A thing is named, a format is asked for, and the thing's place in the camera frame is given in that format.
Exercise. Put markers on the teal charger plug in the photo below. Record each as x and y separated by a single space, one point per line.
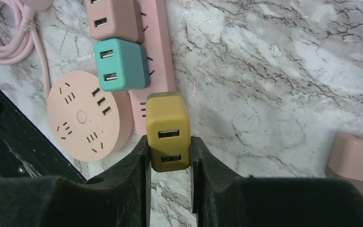
121 65

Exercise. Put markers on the pink long power strip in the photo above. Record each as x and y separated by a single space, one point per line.
160 63

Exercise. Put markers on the dusty pink charger plug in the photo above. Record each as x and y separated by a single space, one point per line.
346 159

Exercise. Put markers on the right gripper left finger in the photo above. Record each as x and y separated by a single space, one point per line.
117 197

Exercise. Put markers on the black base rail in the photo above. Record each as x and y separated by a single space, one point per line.
25 151

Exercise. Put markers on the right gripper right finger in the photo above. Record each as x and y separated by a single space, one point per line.
223 198

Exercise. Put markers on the pink round power socket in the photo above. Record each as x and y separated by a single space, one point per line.
87 122

